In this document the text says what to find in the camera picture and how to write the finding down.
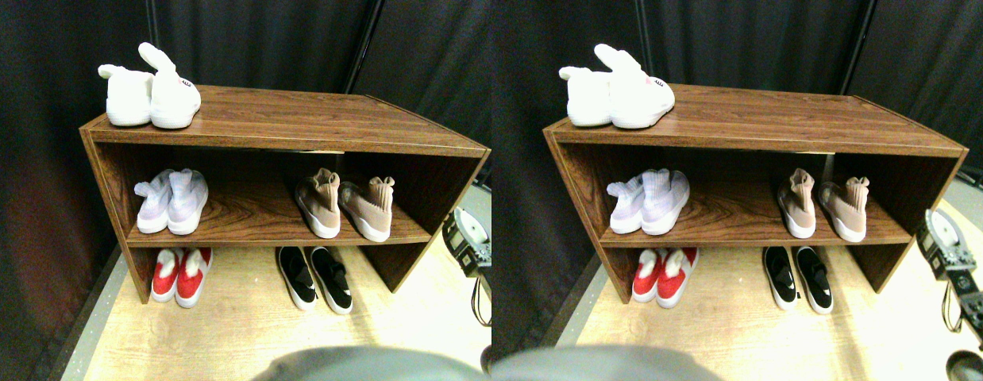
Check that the beige shoe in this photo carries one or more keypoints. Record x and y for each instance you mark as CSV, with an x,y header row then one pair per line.
x,y
368,213
799,205
321,205
845,213

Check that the black shoe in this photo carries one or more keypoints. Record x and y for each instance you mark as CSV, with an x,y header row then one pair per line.
x,y
295,279
780,279
333,282
814,282

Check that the lilac shoe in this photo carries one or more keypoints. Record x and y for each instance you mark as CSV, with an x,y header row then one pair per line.
x,y
666,205
625,208
187,205
152,208

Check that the red shoe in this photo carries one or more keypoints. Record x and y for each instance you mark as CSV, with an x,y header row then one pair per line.
x,y
164,279
191,282
676,282
645,279

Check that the white shoe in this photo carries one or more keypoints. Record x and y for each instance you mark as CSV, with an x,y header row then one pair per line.
x,y
126,99
642,103
174,103
587,99

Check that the brown shoe rack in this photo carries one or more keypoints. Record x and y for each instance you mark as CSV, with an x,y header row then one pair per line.
x,y
769,119
301,119

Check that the black curtain stand pole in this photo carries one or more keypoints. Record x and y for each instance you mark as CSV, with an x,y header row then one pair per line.
x,y
858,44
642,28
363,44
152,28

